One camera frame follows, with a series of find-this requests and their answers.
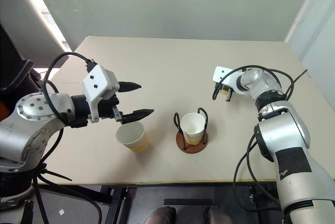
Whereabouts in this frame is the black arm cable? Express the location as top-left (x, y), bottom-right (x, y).
top-left (232, 129), bottom-right (286, 213)
top-left (41, 52), bottom-right (96, 128)

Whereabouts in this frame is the black table frame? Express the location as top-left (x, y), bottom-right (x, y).
top-left (33, 181), bottom-right (285, 224)

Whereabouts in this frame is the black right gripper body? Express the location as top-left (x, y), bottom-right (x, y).
top-left (219, 83), bottom-right (234, 103)

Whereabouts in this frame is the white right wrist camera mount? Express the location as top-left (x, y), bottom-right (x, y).
top-left (212, 66), bottom-right (234, 84)

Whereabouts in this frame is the black flat bar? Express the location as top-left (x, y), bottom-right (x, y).
top-left (163, 198), bottom-right (214, 207)

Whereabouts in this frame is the black wire cup holder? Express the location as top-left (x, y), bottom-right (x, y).
top-left (173, 107), bottom-right (209, 155)

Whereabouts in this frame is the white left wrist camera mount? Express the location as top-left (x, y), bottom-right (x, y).
top-left (82, 63), bottom-right (120, 124)

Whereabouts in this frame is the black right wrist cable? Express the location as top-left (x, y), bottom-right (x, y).
top-left (212, 64), bottom-right (295, 102)

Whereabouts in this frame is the dark rounded shape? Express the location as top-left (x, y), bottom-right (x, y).
top-left (204, 206), bottom-right (233, 224)
top-left (148, 206), bottom-right (176, 224)

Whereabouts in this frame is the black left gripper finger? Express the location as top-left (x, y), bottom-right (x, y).
top-left (121, 108), bottom-right (155, 125)
top-left (118, 81), bottom-right (142, 94)

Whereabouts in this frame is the white paper cup yellow base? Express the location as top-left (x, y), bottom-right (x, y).
top-left (180, 113), bottom-right (206, 146)
top-left (116, 121), bottom-right (150, 153)

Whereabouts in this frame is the black chair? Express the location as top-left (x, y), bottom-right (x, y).
top-left (0, 21), bottom-right (44, 104)

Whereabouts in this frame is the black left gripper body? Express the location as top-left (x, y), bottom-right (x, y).
top-left (97, 94), bottom-right (124, 125)

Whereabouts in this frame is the black right upper arm cable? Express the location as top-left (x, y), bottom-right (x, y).
top-left (232, 129), bottom-right (286, 213)

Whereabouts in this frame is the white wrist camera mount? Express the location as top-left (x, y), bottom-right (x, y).
top-left (212, 66), bottom-right (234, 84)
top-left (82, 63), bottom-right (120, 124)

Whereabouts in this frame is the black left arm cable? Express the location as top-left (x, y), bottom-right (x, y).
top-left (41, 52), bottom-right (96, 128)

